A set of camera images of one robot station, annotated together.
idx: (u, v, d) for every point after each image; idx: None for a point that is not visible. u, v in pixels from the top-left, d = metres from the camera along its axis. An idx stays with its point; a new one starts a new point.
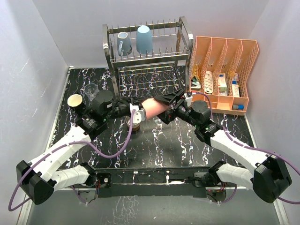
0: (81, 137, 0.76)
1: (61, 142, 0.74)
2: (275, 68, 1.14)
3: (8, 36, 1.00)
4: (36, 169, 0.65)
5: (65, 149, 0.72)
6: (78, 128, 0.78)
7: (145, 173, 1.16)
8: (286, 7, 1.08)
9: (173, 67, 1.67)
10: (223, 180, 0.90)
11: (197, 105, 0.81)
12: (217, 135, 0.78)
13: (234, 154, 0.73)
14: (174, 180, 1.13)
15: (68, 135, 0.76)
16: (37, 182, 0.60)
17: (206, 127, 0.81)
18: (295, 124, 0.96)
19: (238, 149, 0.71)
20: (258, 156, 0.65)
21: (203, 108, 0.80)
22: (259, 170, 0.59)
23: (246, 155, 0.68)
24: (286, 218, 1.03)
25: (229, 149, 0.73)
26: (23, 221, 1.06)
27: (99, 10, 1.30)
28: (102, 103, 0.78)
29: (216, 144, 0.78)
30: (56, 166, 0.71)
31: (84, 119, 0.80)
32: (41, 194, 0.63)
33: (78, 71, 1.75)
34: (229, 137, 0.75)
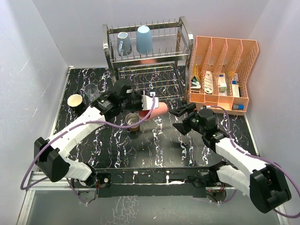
0: (97, 117, 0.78)
1: (78, 121, 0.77)
2: (275, 68, 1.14)
3: (8, 36, 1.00)
4: (54, 145, 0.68)
5: (81, 128, 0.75)
6: (93, 109, 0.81)
7: (145, 173, 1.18)
8: (286, 7, 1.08)
9: (173, 67, 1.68)
10: (222, 180, 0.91)
11: (204, 111, 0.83)
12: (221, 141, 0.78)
13: (235, 161, 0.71)
14: (174, 180, 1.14)
15: (84, 115, 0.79)
16: (54, 158, 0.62)
17: (213, 134, 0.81)
18: (295, 125, 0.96)
19: (239, 155, 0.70)
20: (257, 164, 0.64)
21: (209, 113, 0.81)
22: (254, 176, 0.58)
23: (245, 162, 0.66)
24: (285, 218, 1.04)
25: (230, 154, 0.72)
26: (23, 221, 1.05)
27: (100, 10, 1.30)
28: (123, 86, 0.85)
29: (220, 151, 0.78)
30: (73, 144, 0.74)
31: (99, 101, 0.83)
32: (57, 170, 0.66)
33: (78, 71, 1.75)
34: (232, 143, 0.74)
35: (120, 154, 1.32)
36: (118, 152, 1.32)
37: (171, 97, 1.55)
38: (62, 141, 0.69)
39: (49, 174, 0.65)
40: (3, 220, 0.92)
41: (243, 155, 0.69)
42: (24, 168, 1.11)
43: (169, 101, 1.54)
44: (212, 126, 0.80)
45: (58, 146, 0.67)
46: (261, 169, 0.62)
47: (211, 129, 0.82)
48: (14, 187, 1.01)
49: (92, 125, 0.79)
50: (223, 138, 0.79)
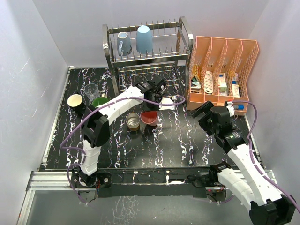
0: (138, 94, 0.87)
1: (122, 95, 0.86)
2: (275, 68, 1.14)
3: (8, 36, 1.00)
4: (103, 112, 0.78)
5: (125, 102, 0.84)
6: (135, 88, 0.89)
7: (145, 173, 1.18)
8: (286, 7, 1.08)
9: (173, 67, 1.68)
10: (221, 182, 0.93)
11: (217, 107, 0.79)
12: (240, 150, 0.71)
13: (248, 177, 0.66)
14: (174, 180, 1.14)
15: (127, 91, 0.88)
16: (104, 123, 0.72)
17: (230, 135, 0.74)
18: (295, 125, 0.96)
19: (256, 175, 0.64)
20: (273, 192, 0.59)
21: (222, 109, 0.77)
22: (268, 207, 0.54)
23: (261, 185, 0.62)
24: None
25: (245, 170, 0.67)
26: (23, 221, 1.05)
27: (100, 10, 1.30)
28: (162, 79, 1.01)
29: (233, 157, 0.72)
30: (117, 115, 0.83)
31: (139, 83, 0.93)
32: (102, 136, 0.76)
33: (78, 71, 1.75)
34: (251, 158, 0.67)
35: (120, 154, 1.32)
36: (118, 152, 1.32)
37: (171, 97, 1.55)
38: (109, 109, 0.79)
39: (96, 138, 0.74)
40: (3, 220, 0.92)
41: (260, 176, 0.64)
42: (24, 168, 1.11)
43: None
44: (226, 123, 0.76)
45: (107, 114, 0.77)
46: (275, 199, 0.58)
47: (226, 128, 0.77)
48: (14, 187, 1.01)
49: (133, 101, 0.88)
50: (242, 145, 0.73)
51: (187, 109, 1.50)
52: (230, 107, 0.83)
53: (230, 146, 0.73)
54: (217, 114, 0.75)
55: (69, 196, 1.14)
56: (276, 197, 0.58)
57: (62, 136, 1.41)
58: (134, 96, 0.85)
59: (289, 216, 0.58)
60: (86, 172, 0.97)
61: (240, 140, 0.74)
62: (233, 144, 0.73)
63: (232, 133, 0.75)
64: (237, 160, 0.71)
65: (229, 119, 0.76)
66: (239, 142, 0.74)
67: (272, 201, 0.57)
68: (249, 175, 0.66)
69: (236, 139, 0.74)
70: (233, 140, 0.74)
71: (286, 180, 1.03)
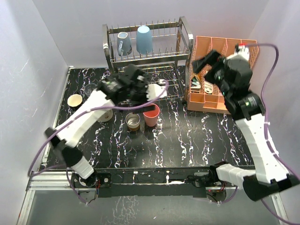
0: (103, 102, 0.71)
1: (83, 108, 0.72)
2: (275, 68, 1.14)
3: (8, 35, 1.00)
4: (61, 136, 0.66)
5: (86, 116, 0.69)
6: (99, 93, 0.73)
7: (145, 173, 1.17)
8: (285, 7, 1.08)
9: (173, 67, 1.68)
10: (221, 177, 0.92)
11: (236, 63, 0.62)
12: (253, 122, 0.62)
13: (255, 151, 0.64)
14: (174, 180, 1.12)
15: (89, 100, 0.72)
16: (63, 148, 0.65)
17: (246, 102, 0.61)
18: (295, 125, 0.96)
19: (265, 153, 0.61)
20: (279, 172, 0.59)
21: (242, 67, 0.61)
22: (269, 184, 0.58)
23: (268, 164, 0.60)
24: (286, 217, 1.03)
25: (256, 145, 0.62)
26: (23, 221, 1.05)
27: (100, 10, 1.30)
28: (137, 69, 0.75)
29: (244, 127, 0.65)
30: (82, 132, 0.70)
31: (104, 83, 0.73)
32: (69, 158, 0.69)
33: (78, 71, 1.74)
34: (266, 134, 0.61)
35: (120, 154, 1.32)
36: (118, 152, 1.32)
37: (171, 97, 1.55)
38: (68, 130, 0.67)
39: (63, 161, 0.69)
40: (3, 220, 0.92)
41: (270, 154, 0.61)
42: (24, 168, 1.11)
43: (169, 101, 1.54)
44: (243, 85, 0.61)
45: (65, 137, 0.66)
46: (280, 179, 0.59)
47: (241, 91, 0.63)
48: (14, 186, 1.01)
49: (99, 112, 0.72)
50: (255, 115, 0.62)
51: (187, 109, 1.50)
52: (243, 52, 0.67)
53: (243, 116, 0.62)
54: (237, 73, 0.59)
55: (69, 196, 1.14)
56: (281, 176, 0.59)
57: None
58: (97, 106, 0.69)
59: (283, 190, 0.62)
60: (82, 176, 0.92)
61: (256, 108, 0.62)
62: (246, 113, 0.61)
63: (247, 99, 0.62)
64: (247, 131, 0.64)
65: (248, 80, 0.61)
66: (254, 109, 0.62)
67: (276, 181, 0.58)
68: (258, 150, 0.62)
69: (252, 107, 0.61)
70: (249, 108, 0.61)
71: None
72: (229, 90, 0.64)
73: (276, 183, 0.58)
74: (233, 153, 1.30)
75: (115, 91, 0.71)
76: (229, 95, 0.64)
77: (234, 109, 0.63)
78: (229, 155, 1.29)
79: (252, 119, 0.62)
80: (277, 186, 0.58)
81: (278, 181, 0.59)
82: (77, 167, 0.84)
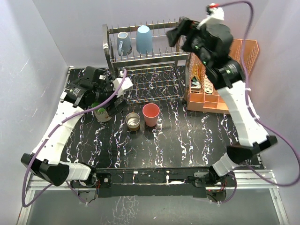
0: (72, 111, 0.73)
1: (55, 122, 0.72)
2: (275, 68, 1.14)
3: (8, 35, 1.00)
4: (41, 157, 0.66)
5: (62, 130, 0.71)
6: (64, 103, 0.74)
7: (145, 173, 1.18)
8: (286, 8, 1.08)
9: (173, 67, 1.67)
10: (221, 174, 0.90)
11: (214, 30, 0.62)
12: (235, 89, 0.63)
13: (238, 117, 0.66)
14: (174, 180, 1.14)
15: (58, 113, 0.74)
16: (47, 169, 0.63)
17: (227, 70, 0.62)
18: (295, 125, 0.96)
19: (247, 117, 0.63)
20: (260, 134, 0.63)
21: (222, 33, 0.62)
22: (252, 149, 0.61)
23: (250, 129, 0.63)
24: (286, 217, 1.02)
25: (238, 111, 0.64)
26: (23, 221, 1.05)
27: (100, 10, 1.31)
28: (95, 70, 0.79)
29: (225, 96, 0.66)
30: (60, 146, 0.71)
31: (67, 92, 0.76)
32: (57, 176, 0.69)
33: (78, 71, 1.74)
34: (246, 100, 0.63)
35: (120, 154, 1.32)
36: (118, 152, 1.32)
37: (171, 97, 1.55)
38: (47, 150, 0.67)
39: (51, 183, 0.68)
40: (3, 220, 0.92)
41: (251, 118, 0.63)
42: (24, 168, 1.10)
43: (169, 101, 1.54)
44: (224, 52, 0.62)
45: (47, 157, 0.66)
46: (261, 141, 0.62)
47: (221, 58, 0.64)
48: (14, 186, 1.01)
49: (71, 122, 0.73)
50: (237, 82, 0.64)
51: (187, 109, 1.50)
52: (217, 13, 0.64)
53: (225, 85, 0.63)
54: (218, 40, 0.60)
55: (69, 196, 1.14)
56: (262, 138, 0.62)
57: None
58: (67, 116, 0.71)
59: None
60: (81, 177, 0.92)
61: (236, 75, 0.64)
62: (228, 82, 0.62)
63: (228, 67, 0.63)
64: (229, 99, 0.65)
65: (228, 48, 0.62)
66: (235, 78, 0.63)
67: (258, 143, 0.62)
68: (240, 116, 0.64)
69: (233, 75, 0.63)
70: (230, 76, 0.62)
71: (287, 180, 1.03)
72: (210, 59, 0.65)
73: (257, 145, 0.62)
74: None
75: (80, 96, 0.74)
76: (211, 64, 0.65)
77: (215, 78, 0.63)
78: None
79: (233, 87, 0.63)
80: (258, 148, 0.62)
81: (260, 144, 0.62)
82: (72, 176, 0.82)
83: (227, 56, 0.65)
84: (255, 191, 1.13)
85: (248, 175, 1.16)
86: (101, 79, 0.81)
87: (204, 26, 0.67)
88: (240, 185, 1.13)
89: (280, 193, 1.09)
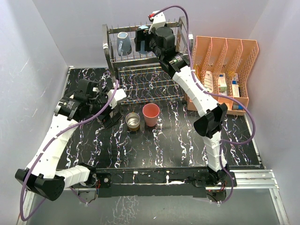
0: (67, 125, 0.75)
1: (49, 136, 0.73)
2: (275, 68, 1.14)
3: (8, 36, 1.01)
4: (36, 172, 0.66)
5: (56, 144, 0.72)
6: (59, 116, 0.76)
7: (145, 173, 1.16)
8: (286, 7, 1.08)
9: None
10: (220, 167, 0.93)
11: (161, 33, 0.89)
12: (183, 73, 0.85)
13: (192, 93, 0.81)
14: (174, 180, 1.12)
15: (53, 127, 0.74)
16: (43, 183, 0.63)
17: (174, 60, 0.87)
18: (295, 125, 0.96)
19: (197, 92, 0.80)
20: (211, 102, 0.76)
21: (167, 34, 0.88)
22: (207, 116, 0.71)
23: (202, 100, 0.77)
24: (286, 217, 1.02)
25: (190, 88, 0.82)
26: (23, 222, 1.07)
27: (100, 10, 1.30)
28: (89, 83, 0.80)
29: (179, 80, 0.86)
30: (56, 160, 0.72)
31: (62, 105, 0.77)
32: (53, 191, 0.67)
33: (78, 71, 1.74)
34: (193, 78, 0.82)
35: (120, 154, 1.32)
36: (118, 152, 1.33)
37: (171, 97, 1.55)
38: (42, 164, 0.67)
39: (48, 198, 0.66)
40: (2, 220, 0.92)
41: (201, 92, 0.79)
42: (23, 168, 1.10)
43: (169, 101, 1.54)
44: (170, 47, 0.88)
45: (42, 172, 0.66)
46: (213, 108, 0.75)
47: (169, 52, 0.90)
48: (14, 186, 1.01)
49: (65, 134, 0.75)
50: (184, 68, 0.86)
51: (187, 109, 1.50)
52: (156, 18, 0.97)
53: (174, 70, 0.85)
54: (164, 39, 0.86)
55: (69, 196, 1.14)
56: (213, 106, 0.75)
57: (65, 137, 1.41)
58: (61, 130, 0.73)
59: (222, 120, 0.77)
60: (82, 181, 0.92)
61: (183, 63, 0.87)
62: (176, 68, 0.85)
63: (175, 58, 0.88)
64: (182, 81, 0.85)
65: (172, 44, 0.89)
66: (182, 65, 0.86)
67: (211, 110, 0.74)
68: (192, 92, 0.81)
69: (179, 63, 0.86)
70: (176, 63, 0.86)
71: (288, 180, 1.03)
72: (161, 54, 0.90)
73: (210, 111, 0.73)
74: (233, 153, 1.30)
75: (74, 109, 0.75)
76: (162, 57, 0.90)
77: (167, 68, 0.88)
78: (229, 155, 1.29)
79: (182, 71, 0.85)
80: (212, 114, 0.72)
81: (212, 110, 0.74)
82: (69, 184, 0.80)
83: (174, 50, 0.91)
84: (255, 191, 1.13)
85: (248, 175, 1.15)
86: (94, 92, 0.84)
87: (154, 30, 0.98)
88: (239, 185, 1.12)
89: (280, 193, 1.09)
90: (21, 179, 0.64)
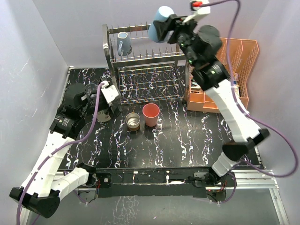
0: (62, 141, 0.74)
1: (43, 154, 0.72)
2: (275, 68, 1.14)
3: (8, 36, 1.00)
4: (31, 191, 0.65)
5: (51, 161, 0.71)
6: (54, 133, 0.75)
7: (144, 173, 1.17)
8: (286, 8, 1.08)
9: (173, 67, 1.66)
10: (221, 174, 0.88)
11: (206, 32, 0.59)
12: (222, 88, 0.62)
13: (230, 116, 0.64)
14: (174, 180, 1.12)
15: (48, 145, 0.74)
16: (36, 202, 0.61)
17: (212, 71, 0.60)
18: (295, 125, 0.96)
19: (237, 115, 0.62)
20: (253, 129, 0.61)
21: (211, 37, 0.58)
22: (248, 146, 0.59)
23: (242, 124, 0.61)
24: (286, 218, 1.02)
25: (228, 109, 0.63)
26: (23, 221, 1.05)
27: (100, 10, 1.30)
28: (75, 96, 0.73)
29: (213, 95, 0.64)
30: (50, 178, 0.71)
31: (57, 122, 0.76)
32: (47, 208, 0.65)
33: (78, 71, 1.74)
34: (234, 97, 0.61)
35: (120, 154, 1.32)
36: (118, 152, 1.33)
37: (171, 97, 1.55)
38: (37, 183, 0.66)
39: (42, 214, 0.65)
40: (2, 220, 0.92)
41: (242, 115, 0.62)
42: (23, 168, 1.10)
43: (169, 101, 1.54)
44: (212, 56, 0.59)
45: (36, 191, 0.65)
46: (255, 136, 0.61)
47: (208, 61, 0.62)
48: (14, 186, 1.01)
49: (60, 152, 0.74)
50: (223, 82, 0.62)
51: (187, 109, 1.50)
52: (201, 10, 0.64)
53: (212, 85, 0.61)
54: (208, 46, 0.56)
55: (69, 196, 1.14)
56: (256, 132, 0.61)
57: None
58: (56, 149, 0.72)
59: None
60: (82, 183, 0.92)
61: (222, 77, 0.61)
62: (214, 83, 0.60)
63: (212, 67, 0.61)
64: (217, 99, 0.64)
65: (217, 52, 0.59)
66: (221, 79, 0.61)
67: (252, 138, 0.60)
68: (231, 114, 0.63)
69: (218, 75, 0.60)
70: (216, 78, 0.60)
71: (288, 180, 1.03)
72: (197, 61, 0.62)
73: (251, 140, 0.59)
74: None
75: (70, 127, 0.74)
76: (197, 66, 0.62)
77: (201, 80, 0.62)
78: None
79: (221, 86, 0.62)
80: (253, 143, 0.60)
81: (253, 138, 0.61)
82: (67, 192, 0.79)
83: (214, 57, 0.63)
84: (255, 191, 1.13)
85: (247, 176, 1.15)
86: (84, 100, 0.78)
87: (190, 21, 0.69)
88: (239, 185, 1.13)
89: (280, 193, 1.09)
90: (17, 198, 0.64)
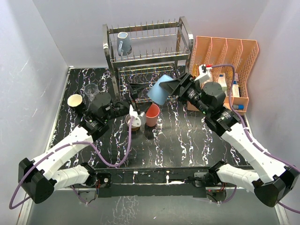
0: (84, 138, 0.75)
1: (64, 140, 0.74)
2: (275, 68, 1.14)
3: (7, 36, 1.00)
4: (38, 168, 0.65)
5: (68, 149, 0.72)
6: (81, 129, 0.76)
7: (144, 173, 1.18)
8: (286, 8, 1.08)
9: (173, 67, 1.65)
10: (223, 180, 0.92)
11: (209, 87, 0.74)
12: (235, 131, 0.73)
13: (249, 156, 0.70)
14: (174, 180, 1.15)
15: (71, 134, 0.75)
16: (39, 180, 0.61)
17: (222, 117, 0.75)
18: (296, 125, 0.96)
19: (256, 153, 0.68)
20: (276, 167, 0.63)
21: (215, 90, 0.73)
22: (276, 184, 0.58)
23: (264, 163, 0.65)
24: (286, 218, 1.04)
25: (246, 150, 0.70)
26: (23, 221, 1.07)
27: (100, 10, 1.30)
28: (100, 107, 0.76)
29: (228, 138, 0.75)
30: (59, 164, 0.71)
31: (86, 121, 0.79)
32: (42, 192, 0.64)
33: (78, 71, 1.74)
34: (249, 137, 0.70)
35: (120, 154, 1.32)
36: (118, 152, 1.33)
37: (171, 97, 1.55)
38: (47, 162, 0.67)
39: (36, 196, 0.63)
40: (2, 220, 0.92)
41: (261, 153, 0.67)
42: None
43: (169, 101, 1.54)
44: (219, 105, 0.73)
45: (43, 168, 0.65)
46: (281, 174, 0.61)
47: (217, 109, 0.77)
48: (14, 186, 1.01)
49: (78, 146, 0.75)
50: (235, 125, 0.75)
51: (187, 109, 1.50)
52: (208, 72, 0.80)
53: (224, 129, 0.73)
54: (213, 98, 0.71)
55: (69, 196, 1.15)
56: (281, 170, 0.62)
57: (63, 136, 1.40)
58: (78, 141, 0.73)
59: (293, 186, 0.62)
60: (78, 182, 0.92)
61: (232, 119, 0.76)
62: (226, 126, 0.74)
63: (222, 114, 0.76)
64: (233, 141, 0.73)
65: (222, 101, 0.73)
66: (231, 122, 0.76)
67: (279, 176, 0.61)
68: (250, 153, 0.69)
69: (228, 120, 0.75)
70: (225, 122, 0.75)
71: None
72: (208, 111, 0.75)
73: (278, 178, 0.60)
74: (233, 153, 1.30)
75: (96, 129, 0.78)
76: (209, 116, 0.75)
77: (214, 127, 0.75)
78: (229, 155, 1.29)
79: (232, 129, 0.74)
80: (282, 182, 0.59)
81: (280, 176, 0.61)
82: (62, 185, 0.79)
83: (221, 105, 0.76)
84: None
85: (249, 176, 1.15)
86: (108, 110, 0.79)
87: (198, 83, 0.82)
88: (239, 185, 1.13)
89: None
90: (23, 169, 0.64)
